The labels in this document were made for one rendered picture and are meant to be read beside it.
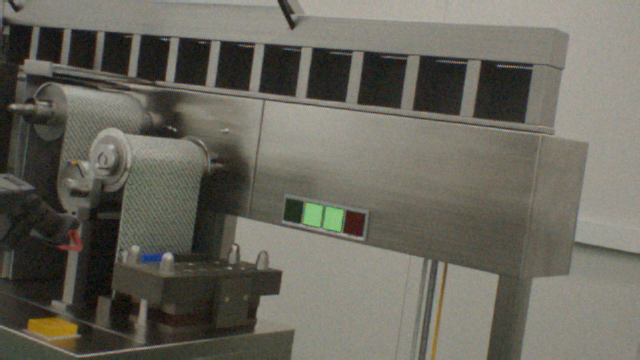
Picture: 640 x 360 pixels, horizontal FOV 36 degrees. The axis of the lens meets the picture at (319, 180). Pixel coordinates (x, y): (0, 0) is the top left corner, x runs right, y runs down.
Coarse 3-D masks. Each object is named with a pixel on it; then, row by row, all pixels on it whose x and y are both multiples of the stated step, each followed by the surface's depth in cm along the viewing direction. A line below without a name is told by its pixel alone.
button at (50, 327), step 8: (32, 320) 199; (40, 320) 200; (48, 320) 200; (56, 320) 201; (64, 320) 202; (32, 328) 198; (40, 328) 197; (48, 328) 195; (56, 328) 196; (64, 328) 198; (72, 328) 200; (48, 336) 195; (56, 336) 197
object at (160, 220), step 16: (128, 192) 224; (144, 192) 228; (160, 192) 232; (176, 192) 236; (192, 192) 240; (128, 208) 225; (144, 208) 228; (160, 208) 232; (176, 208) 237; (192, 208) 241; (128, 224) 225; (144, 224) 229; (160, 224) 233; (176, 224) 237; (192, 224) 242; (128, 240) 226; (144, 240) 230; (160, 240) 234; (176, 240) 238
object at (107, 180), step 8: (104, 136) 227; (112, 136) 225; (96, 144) 229; (120, 144) 223; (120, 152) 223; (200, 152) 243; (120, 160) 223; (120, 168) 223; (96, 176) 228; (104, 176) 226; (112, 176) 225; (120, 176) 223
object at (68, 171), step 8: (72, 160) 234; (80, 160) 234; (64, 168) 236; (72, 168) 235; (80, 168) 233; (88, 168) 232; (64, 176) 237; (72, 176) 234; (64, 200) 236; (72, 200) 235
